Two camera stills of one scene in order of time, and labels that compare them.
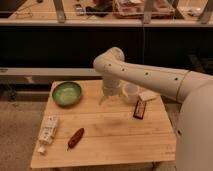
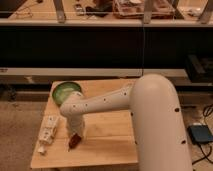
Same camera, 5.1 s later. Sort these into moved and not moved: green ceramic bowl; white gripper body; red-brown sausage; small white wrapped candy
Moved: white gripper body
Not moved: small white wrapped candy; red-brown sausage; green ceramic bowl
